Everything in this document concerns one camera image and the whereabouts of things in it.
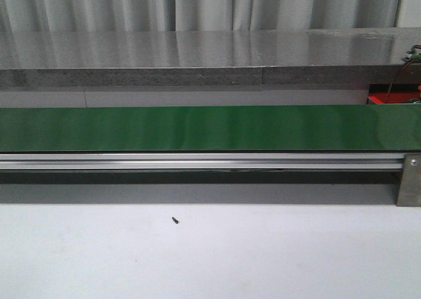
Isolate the red plastic tray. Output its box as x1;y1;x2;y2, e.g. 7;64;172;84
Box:
367;92;420;104

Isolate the green conveyor belt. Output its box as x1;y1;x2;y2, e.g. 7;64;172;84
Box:
1;104;420;152

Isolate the metal conveyor support bracket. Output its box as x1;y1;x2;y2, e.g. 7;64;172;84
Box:
397;153;421;207

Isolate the aluminium conveyor side rail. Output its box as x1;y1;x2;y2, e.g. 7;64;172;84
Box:
1;152;406;170

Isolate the red and black wire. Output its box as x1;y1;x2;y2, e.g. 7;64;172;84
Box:
384;45;421;105

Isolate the grey pleated curtain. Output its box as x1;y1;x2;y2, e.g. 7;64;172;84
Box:
1;0;400;32

